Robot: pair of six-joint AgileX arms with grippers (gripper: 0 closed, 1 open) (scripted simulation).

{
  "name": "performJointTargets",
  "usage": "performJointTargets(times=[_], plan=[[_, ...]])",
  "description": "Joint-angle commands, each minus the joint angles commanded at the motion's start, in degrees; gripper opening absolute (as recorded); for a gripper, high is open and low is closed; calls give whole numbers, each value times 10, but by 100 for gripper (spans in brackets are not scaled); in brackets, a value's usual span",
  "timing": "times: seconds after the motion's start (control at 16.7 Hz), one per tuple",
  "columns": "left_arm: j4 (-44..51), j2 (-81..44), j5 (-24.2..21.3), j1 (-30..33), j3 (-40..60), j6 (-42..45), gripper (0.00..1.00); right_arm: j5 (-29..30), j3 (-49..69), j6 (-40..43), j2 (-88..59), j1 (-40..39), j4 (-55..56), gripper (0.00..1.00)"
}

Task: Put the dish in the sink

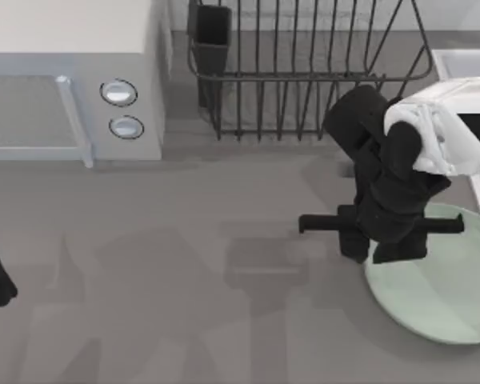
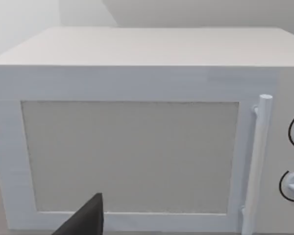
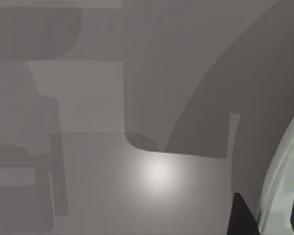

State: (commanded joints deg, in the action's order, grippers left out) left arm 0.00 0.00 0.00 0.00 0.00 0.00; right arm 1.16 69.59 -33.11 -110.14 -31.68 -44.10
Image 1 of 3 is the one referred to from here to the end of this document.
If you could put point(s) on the pale green plate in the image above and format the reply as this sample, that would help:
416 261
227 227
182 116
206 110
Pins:
436 296

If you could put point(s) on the white sink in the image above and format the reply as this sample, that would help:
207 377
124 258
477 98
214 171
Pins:
464 64

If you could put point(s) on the small round microwave knob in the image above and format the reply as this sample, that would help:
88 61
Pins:
126 127

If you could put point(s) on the black cutlery holder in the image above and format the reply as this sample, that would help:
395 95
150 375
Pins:
210 32

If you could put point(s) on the large round microwave knob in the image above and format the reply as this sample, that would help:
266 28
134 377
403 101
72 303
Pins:
118 93

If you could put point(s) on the glass microwave door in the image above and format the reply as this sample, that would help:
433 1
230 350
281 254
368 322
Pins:
20 112

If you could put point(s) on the pale microwave oven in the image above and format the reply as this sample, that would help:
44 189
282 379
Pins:
64 28

